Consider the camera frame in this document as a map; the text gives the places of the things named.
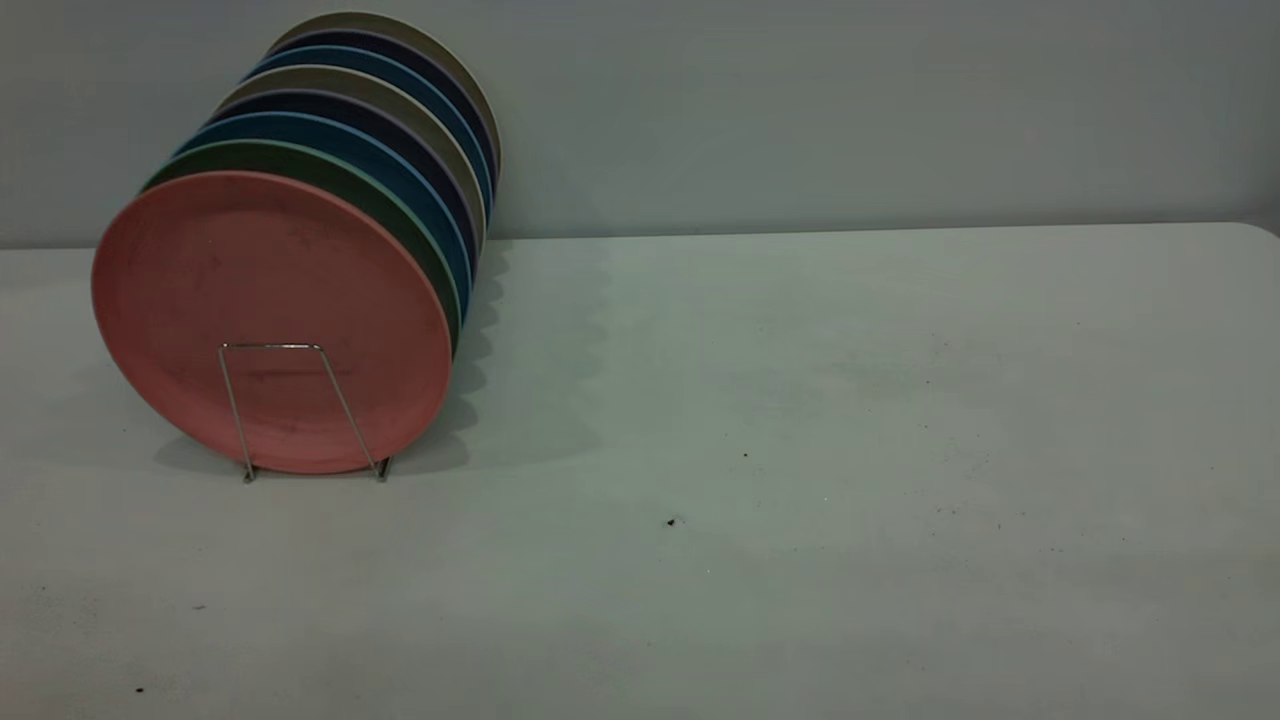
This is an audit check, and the pink plate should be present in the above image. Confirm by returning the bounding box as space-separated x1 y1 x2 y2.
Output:
92 170 455 476

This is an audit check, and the metal wire plate rack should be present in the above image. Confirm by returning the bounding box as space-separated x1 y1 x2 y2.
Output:
218 343 393 484

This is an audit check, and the beige plate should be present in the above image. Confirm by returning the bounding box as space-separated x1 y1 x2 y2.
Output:
215 65 489 263
270 10 505 187

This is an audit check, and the green plate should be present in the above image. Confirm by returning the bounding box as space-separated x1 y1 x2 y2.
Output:
140 140 464 353

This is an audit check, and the dark purple plate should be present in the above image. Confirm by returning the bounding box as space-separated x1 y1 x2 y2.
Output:
208 88 480 273
268 28 500 193

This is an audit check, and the blue plate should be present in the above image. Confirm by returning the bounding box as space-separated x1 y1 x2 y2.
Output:
245 45 495 233
175 110 472 313

